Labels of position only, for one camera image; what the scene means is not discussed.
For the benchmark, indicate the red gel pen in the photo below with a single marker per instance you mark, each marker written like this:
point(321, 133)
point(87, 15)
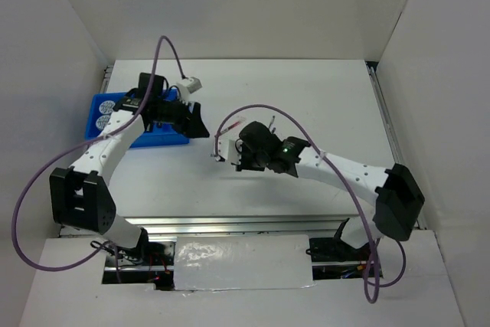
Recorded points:
point(238, 121)

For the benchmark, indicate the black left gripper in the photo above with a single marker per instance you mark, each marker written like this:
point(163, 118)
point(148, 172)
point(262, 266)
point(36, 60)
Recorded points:
point(192, 125)

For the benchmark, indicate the blue grip ballpoint pen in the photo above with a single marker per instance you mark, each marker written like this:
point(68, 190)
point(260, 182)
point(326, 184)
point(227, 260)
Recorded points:
point(271, 123)

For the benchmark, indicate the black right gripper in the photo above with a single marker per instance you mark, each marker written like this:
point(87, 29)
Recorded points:
point(242, 148)

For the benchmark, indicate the white foil cover plate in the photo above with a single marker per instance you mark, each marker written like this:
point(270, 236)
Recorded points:
point(245, 262)

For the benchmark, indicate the aluminium rail frame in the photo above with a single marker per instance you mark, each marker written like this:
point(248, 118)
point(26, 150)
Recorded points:
point(182, 189)

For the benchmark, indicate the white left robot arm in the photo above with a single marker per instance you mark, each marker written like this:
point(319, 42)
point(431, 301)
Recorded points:
point(80, 196)

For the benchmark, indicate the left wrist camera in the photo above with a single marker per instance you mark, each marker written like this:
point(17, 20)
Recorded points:
point(187, 87)

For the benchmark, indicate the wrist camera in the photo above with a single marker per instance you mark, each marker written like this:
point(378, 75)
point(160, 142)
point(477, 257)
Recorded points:
point(225, 150)
point(187, 87)

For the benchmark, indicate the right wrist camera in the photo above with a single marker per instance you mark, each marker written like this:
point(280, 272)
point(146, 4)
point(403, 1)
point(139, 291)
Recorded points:
point(225, 150)

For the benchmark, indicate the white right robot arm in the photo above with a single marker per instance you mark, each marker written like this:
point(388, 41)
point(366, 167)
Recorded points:
point(393, 192)

